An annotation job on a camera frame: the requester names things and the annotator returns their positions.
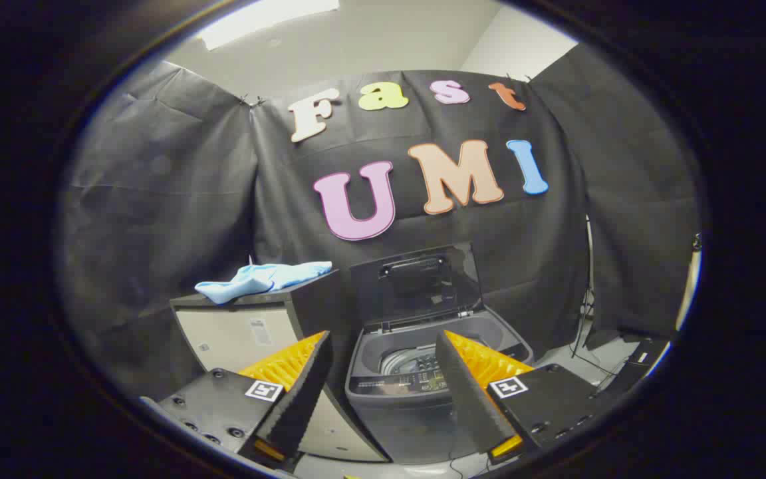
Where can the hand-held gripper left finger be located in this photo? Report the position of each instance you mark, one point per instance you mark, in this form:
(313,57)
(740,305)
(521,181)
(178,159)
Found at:
(303,392)

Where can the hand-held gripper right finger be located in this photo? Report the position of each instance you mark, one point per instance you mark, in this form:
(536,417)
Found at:
(466,392)

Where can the grey washing machine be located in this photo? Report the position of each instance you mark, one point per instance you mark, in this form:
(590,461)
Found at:
(393,426)

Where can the light blue cloth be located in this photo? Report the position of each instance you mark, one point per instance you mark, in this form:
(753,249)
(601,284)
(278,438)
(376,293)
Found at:
(256,279)

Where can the white cabinet with black top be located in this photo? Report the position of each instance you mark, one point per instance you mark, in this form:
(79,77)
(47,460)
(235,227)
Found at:
(237,332)

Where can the black backdrop cloth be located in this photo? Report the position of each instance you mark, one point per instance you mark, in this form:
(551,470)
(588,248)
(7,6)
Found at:
(503,259)

